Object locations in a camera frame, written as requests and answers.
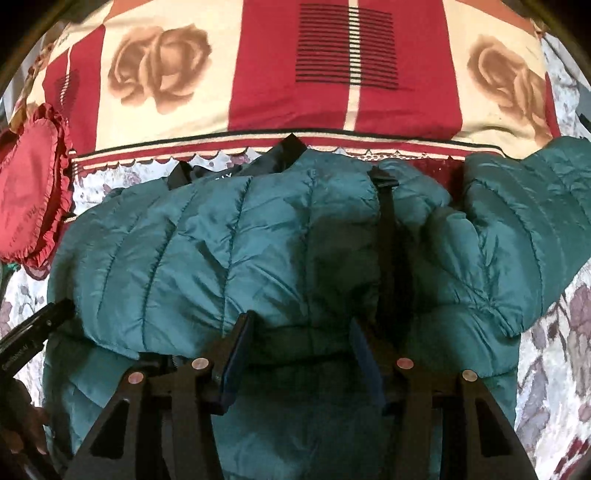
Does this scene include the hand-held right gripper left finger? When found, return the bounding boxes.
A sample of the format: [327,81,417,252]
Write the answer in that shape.
[64,310,257,480]

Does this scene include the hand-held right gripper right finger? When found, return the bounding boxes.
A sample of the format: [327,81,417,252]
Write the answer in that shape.
[349,318,533,480]

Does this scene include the teal quilted puffer jacket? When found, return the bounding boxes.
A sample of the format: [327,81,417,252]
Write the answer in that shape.
[44,134,591,480]

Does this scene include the person's left hand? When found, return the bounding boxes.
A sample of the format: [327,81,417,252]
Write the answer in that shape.
[0,379,49,462]

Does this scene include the red ruffled pillow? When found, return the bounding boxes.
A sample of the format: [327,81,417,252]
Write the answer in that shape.
[0,104,77,280]

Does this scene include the white floral bedsheet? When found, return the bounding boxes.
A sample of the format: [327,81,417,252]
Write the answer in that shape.
[0,37,591,480]

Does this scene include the red cream rose-print blanket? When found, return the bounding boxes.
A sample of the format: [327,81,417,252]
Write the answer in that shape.
[14,0,561,163]

